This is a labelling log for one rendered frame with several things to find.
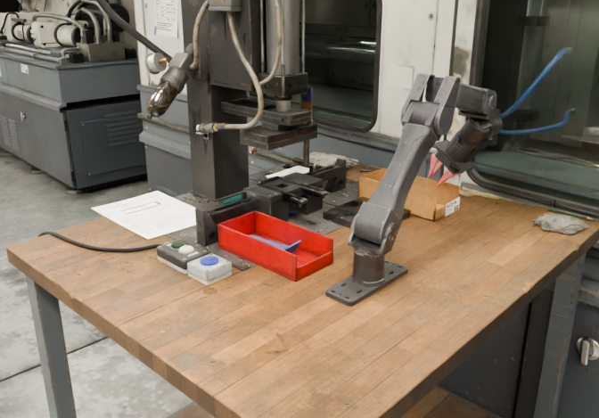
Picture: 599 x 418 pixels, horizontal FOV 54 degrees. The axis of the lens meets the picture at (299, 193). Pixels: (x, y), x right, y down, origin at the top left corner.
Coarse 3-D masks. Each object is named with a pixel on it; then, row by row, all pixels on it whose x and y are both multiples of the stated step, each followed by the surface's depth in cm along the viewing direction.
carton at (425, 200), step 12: (384, 168) 172; (360, 180) 165; (372, 180) 162; (420, 180) 165; (432, 180) 162; (360, 192) 166; (372, 192) 163; (420, 192) 152; (432, 192) 163; (444, 192) 160; (456, 192) 158; (408, 204) 155; (420, 204) 153; (432, 204) 150; (444, 204) 161; (456, 204) 158; (420, 216) 154; (432, 216) 151; (444, 216) 154
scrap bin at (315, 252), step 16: (224, 224) 135; (240, 224) 139; (256, 224) 143; (272, 224) 139; (288, 224) 135; (224, 240) 134; (240, 240) 130; (256, 240) 126; (272, 240) 139; (288, 240) 136; (304, 240) 132; (320, 240) 129; (240, 256) 131; (256, 256) 127; (272, 256) 123; (288, 256) 120; (304, 256) 131; (320, 256) 130; (288, 272) 121; (304, 272) 121
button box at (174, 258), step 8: (48, 232) 144; (64, 240) 139; (72, 240) 138; (176, 240) 133; (88, 248) 135; (96, 248) 134; (104, 248) 134; (112, 248) 134; (128, 248) 134; (136, 248) 134; (144, 248) 134; (152, 248) 134; (160, 248) 129; (168, 248) 129; (200, 248) 129; (160, 256) 129; (168, 256) 126; (176, 256) 125; (184, 256) 125; (192, 256) 125; (200, 256) 126; (168, 264) 127; (176, 264) 125; (184, 264) 123; (184, 272) 124
